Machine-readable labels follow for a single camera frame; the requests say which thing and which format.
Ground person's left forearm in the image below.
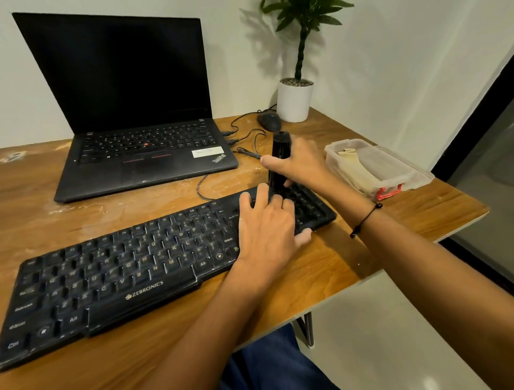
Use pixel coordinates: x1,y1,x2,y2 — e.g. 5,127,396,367
138,261,288,390

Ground black handheld keyboard cleaner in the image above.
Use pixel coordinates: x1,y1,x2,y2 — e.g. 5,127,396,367
268,131,292,200

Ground clear plastic container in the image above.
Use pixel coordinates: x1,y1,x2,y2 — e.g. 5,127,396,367
324,138,417,202

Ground person's left hand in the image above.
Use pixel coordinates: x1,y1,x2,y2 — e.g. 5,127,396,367
239,183,312,279

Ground black cord bracelet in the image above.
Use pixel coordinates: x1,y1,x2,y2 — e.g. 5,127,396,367
350,203,383,239

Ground black laptop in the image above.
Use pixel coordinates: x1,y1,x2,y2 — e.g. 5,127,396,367
12,12,239,204

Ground person's right forearm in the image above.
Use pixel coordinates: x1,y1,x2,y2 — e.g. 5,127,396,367
321,178,514,390

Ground green plant in white pot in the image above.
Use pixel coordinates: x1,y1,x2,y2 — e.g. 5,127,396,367
260,0,355,123

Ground black keyboard cable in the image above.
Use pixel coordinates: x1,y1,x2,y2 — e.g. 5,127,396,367
196,129,267,202

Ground blue jeans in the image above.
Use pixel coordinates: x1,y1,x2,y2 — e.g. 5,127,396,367
218,323,341,390

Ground beige cloth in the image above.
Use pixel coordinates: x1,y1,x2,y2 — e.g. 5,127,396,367
337,148,382,194

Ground dark door frame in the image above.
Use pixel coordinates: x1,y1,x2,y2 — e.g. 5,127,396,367
431,53,514,296

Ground black mouse cable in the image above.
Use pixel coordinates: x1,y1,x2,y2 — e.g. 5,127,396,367
222,104,278,136

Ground black metal table leg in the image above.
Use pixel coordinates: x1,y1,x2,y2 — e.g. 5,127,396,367
294,311,315,348

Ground black computer keyboard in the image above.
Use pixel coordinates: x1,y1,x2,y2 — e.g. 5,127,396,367
0,183,337,372

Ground black computer mouse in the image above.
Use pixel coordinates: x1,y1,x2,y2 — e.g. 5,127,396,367
257,111,282,133

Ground person's right hand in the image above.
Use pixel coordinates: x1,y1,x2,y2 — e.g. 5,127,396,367
260,134,337,195

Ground clear plastic container lid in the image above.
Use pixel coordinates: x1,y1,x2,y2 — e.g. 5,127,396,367
374,145,435,193

